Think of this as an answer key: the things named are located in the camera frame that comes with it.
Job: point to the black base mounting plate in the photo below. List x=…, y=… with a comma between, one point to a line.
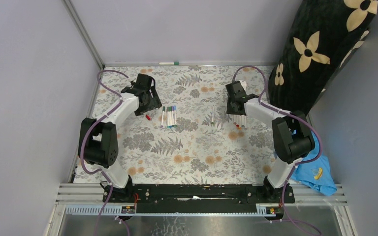
x=191, y=198

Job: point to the blue patterned cloth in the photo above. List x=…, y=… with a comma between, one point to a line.
x=316, y=175

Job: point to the white pen grey cap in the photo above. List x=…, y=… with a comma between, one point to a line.
x=239, y=127

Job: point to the aluminium frame rails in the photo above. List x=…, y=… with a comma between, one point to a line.
x=93, y=193

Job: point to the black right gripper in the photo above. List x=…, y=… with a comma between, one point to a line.
x=229, y=109

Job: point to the black floral cushion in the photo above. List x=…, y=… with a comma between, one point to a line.
x=323, y=35

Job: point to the white marker on ledge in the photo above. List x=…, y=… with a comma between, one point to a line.
x=169, y=63

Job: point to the grey slotted cable duct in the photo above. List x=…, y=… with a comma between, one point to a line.
x=193, y=210

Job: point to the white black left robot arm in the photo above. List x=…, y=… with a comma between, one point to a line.
x=98, y=142

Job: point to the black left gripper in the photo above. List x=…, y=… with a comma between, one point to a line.
x=154, y=103

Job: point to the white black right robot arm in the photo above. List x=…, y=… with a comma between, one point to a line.
x=292, y=136

